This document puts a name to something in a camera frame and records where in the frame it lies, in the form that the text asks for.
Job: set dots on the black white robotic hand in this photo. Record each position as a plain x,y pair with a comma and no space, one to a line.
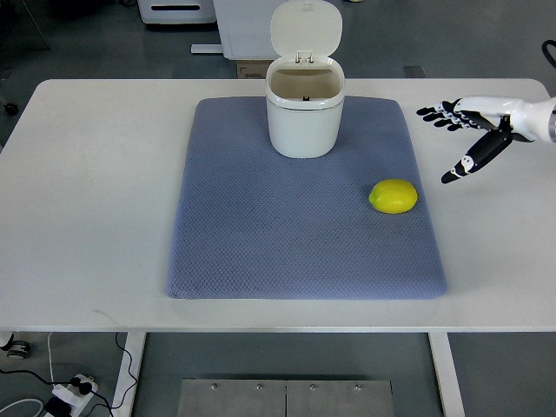
504,120

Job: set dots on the blue textured mat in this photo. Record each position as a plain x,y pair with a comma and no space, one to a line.
253,224

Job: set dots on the grey caster wheel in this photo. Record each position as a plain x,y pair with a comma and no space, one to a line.
15,349

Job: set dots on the yellow lemon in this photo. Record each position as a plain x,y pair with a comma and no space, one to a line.
393,196

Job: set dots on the black chair caster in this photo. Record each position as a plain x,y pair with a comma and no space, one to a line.
11,109

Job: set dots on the white left table leg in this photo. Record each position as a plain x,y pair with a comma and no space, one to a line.
132,345

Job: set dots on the cardboard box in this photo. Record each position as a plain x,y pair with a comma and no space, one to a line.
252,69

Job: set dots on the grey metal base plate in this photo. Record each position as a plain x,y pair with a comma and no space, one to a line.
211,397

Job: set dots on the white cabinet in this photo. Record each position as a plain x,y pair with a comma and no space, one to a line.
244,31

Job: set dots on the white right table leg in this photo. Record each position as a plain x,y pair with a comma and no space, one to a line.
446,376

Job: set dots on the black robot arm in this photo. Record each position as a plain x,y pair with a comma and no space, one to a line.
548,49

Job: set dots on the white power strip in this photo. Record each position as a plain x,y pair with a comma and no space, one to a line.
77,393

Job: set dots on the white appliance with slot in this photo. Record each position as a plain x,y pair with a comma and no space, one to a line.
176,11

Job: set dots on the grey floor socket plate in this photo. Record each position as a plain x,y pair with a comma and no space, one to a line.
414,71

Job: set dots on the white trash bin open lid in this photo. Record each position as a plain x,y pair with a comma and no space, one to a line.
305,86

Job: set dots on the white table leg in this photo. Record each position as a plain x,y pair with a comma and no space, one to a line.
446,376
132,345

